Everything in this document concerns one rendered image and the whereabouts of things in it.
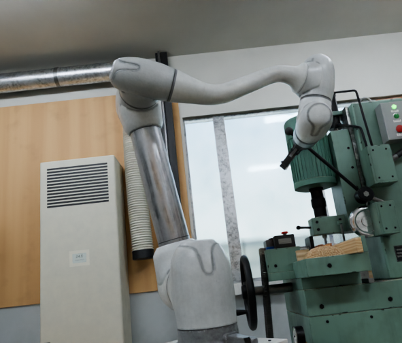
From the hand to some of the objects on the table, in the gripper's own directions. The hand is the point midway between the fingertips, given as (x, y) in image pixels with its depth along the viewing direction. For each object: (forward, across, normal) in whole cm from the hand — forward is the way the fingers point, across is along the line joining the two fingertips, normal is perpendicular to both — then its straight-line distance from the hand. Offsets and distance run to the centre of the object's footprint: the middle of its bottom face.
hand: (294, 154), depth 165 cm
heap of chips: (-13, -28, -31) cm, 43 cm away
